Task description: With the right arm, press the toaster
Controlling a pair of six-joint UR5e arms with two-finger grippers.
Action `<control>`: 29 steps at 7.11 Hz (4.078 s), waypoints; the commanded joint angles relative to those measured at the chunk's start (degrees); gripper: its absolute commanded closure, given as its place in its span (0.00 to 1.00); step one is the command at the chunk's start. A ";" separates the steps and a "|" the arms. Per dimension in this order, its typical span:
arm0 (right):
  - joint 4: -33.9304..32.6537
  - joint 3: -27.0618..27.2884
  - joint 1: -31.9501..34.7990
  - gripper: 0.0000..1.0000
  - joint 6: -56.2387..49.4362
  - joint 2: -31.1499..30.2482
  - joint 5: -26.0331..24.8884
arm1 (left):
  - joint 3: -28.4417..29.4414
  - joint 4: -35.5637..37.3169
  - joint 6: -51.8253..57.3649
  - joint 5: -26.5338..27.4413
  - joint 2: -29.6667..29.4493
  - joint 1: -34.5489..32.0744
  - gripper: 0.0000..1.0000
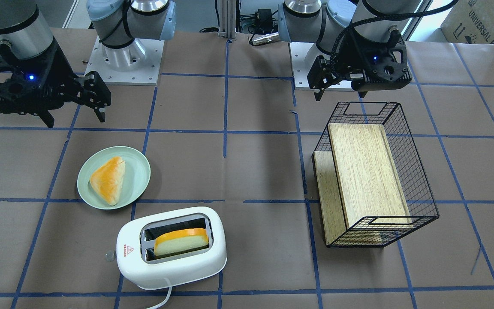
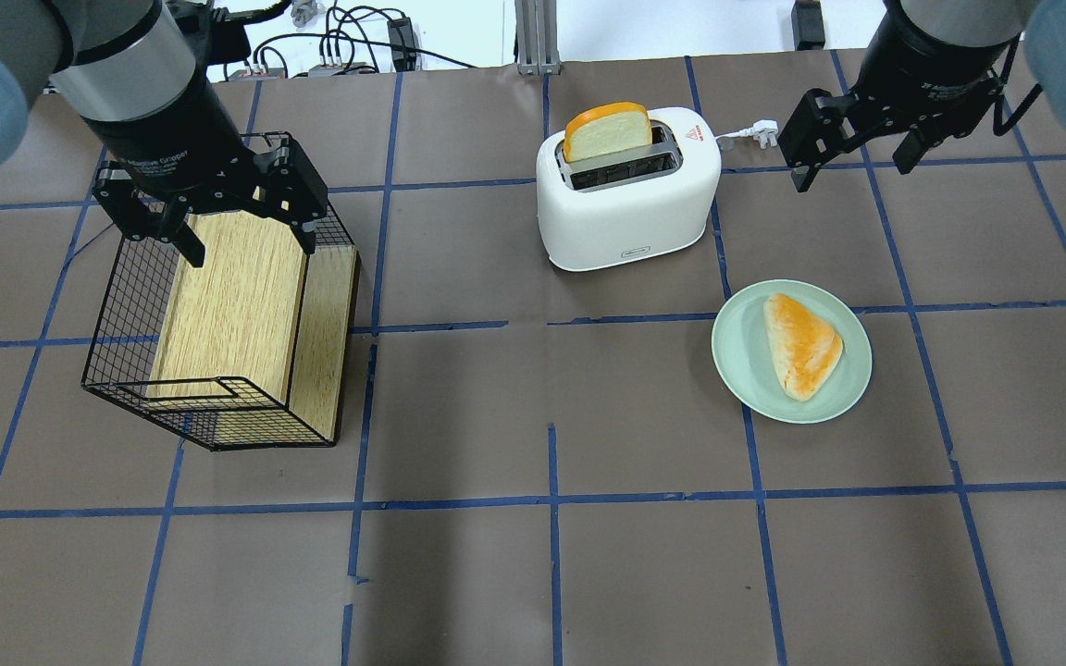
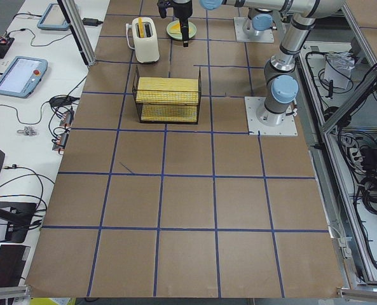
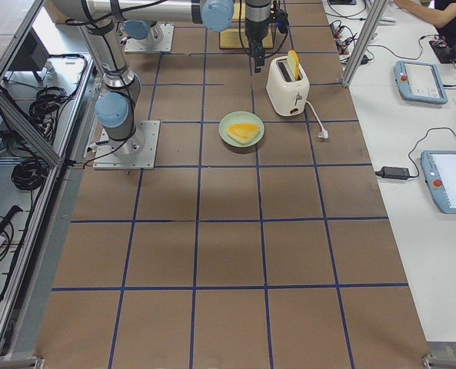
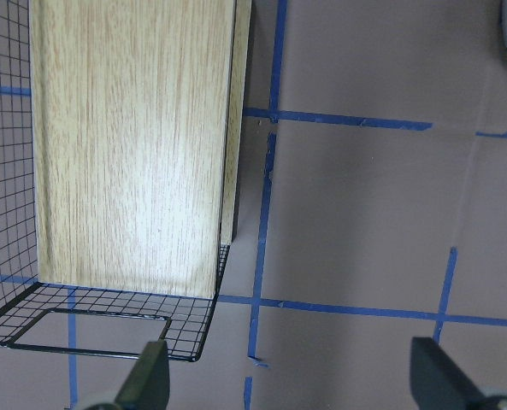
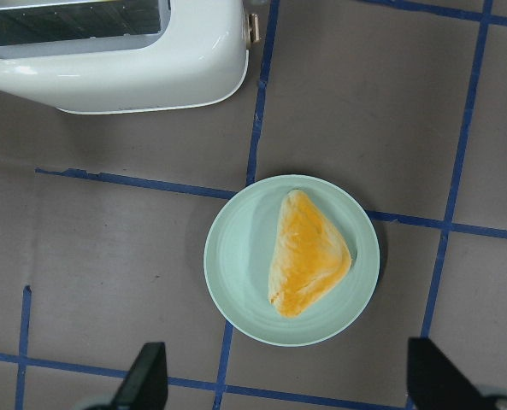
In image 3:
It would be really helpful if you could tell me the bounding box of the crumpled white paper box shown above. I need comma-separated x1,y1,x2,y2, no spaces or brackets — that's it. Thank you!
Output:
324,52,355,90

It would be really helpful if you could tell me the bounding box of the light green plate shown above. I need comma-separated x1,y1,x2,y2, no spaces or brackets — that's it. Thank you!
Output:
166,20,198,41

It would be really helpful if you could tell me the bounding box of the white toaster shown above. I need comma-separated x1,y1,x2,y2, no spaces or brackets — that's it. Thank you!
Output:
125,17,160,64

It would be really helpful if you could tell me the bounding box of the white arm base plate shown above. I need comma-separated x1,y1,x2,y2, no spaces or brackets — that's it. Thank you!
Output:
245,97,298,137
234,17,274,43

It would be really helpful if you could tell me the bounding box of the black cable bundle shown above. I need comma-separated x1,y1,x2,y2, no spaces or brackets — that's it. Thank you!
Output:
337,126,377,217

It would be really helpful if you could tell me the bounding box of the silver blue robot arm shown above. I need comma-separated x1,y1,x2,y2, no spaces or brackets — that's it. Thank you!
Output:
157,1,273,40
200,0,345,127

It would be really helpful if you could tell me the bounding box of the aluminium frame post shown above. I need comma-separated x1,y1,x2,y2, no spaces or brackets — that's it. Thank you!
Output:
57,0,96,67

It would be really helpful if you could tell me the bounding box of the yellow sponge board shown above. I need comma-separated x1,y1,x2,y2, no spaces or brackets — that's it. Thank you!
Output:
133,77,201,105
141,104,197,123

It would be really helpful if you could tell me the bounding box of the near blue teach pendant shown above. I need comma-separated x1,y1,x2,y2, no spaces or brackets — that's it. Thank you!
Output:
0,56,48,98

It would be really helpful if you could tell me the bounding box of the black power adapter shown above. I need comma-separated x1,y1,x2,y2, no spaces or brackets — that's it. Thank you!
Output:
82,18,103,27

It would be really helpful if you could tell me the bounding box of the yellow toast slice in toaster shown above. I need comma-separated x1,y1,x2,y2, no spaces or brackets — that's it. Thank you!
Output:
137,17,145,38

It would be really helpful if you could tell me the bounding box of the yellow bread on plate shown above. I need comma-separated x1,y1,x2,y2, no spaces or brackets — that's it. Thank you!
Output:
169,23,181,34

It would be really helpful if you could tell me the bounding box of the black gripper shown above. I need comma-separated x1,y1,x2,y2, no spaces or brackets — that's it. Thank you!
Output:
157,0,172,18
171,0,193,48

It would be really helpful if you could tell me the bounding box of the far blue teach pendant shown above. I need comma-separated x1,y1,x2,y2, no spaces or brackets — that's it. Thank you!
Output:
37,3,69,31

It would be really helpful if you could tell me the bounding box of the black wire rack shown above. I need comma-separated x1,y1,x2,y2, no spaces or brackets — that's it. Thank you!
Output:
132,69,202,125

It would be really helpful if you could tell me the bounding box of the yellow lower sponge board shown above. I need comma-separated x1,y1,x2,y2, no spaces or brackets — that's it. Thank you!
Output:
141,104,197,123

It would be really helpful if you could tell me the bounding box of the blue teach pendant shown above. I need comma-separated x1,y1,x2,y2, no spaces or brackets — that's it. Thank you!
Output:
37,3,69,31
0,56,48,98

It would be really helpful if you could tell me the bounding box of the yellow upper sponge board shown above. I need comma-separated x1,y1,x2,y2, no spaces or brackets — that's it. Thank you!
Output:
133,77,201,105

